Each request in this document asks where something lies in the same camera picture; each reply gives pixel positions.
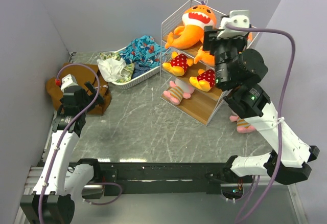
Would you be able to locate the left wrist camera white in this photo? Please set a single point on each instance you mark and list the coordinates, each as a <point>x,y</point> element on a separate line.
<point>67,81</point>

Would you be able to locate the large orange shark plush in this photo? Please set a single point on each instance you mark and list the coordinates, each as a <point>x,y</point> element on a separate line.
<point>194,20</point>

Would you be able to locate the pink frog plush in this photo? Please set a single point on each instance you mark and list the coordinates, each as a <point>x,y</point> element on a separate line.
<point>178,91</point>
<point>242,125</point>

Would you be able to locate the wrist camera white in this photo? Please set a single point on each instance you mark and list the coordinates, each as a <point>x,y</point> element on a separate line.
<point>236,18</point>
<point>67,81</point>

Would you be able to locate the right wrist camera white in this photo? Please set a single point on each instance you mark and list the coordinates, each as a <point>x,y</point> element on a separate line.
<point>236,18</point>

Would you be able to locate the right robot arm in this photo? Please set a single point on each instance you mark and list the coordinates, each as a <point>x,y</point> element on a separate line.
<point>239,71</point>

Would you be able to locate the white laundry basket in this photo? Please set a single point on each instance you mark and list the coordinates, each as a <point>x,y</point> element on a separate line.
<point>138,79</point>

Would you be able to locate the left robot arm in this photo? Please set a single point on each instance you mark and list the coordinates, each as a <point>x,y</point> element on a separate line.
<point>55,194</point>

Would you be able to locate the blue patterned cloth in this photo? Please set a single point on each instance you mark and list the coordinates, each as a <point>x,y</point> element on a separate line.
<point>143,53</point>

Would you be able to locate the brown garment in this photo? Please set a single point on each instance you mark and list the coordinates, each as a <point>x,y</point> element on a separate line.
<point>82,75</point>

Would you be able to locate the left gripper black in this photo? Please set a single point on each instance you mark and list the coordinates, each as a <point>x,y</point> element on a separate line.
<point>89,86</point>

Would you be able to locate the yellow frog plush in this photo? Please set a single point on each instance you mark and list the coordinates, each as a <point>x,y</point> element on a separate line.
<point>178,65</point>
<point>204,81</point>

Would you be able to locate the white green cloth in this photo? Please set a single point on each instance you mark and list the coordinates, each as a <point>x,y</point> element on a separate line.
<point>113,68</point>

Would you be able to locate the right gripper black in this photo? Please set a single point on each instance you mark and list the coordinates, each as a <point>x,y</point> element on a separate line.
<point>210,37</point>

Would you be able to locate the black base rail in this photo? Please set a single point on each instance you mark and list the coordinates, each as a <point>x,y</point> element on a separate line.
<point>156,178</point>

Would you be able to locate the white wire wooden shelf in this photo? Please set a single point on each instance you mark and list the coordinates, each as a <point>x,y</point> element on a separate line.
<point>201,105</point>

